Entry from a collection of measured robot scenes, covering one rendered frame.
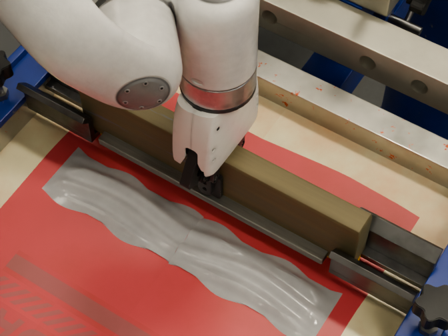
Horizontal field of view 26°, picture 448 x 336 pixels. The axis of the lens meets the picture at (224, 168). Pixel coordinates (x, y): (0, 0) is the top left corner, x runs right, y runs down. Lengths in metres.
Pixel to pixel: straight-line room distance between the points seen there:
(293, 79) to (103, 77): 0.44
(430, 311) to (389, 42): 0.36
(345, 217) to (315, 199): 0.04
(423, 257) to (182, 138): 0.28
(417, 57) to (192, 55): 0.36
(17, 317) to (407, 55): 0.53
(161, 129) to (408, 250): 0.29
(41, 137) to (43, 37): 0.43
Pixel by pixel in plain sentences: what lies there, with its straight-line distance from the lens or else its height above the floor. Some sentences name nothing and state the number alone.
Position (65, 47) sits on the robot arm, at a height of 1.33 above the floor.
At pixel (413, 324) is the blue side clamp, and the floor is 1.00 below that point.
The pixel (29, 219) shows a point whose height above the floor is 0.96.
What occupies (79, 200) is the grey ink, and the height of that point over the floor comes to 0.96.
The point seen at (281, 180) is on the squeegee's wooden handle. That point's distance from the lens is 1.01.
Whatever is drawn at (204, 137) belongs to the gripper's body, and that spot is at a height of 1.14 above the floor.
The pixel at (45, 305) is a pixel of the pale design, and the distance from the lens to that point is 1.07.
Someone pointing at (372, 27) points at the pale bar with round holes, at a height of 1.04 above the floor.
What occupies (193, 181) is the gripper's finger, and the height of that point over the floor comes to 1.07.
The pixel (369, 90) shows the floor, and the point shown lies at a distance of 2.46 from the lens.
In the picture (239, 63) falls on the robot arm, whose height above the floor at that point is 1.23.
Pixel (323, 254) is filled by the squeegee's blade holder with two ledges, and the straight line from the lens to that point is 1.04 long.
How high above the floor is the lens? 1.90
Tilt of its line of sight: 56 degrees down
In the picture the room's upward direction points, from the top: straight up
